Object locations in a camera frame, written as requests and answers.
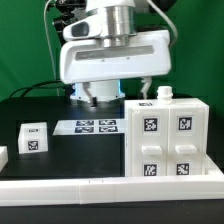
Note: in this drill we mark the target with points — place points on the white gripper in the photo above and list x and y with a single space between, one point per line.
86 61

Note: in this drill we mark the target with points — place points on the white cabinet box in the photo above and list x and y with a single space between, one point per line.
164 100

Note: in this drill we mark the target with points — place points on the white tagged cube block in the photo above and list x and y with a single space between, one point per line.
33 138

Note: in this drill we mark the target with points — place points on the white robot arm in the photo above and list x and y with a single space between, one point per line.
105 41

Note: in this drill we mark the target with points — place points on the white flat tagged top panel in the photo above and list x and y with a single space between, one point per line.
89 127

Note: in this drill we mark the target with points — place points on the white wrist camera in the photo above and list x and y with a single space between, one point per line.
81 30

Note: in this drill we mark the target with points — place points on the white right boundary rail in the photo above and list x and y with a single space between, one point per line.
210 168

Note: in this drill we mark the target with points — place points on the white boundary rail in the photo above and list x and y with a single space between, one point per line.
110 190
210 168

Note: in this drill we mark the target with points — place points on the white front boundary rail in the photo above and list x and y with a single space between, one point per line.
110 190

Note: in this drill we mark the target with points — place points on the white left rail stub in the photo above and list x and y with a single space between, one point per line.
3 157

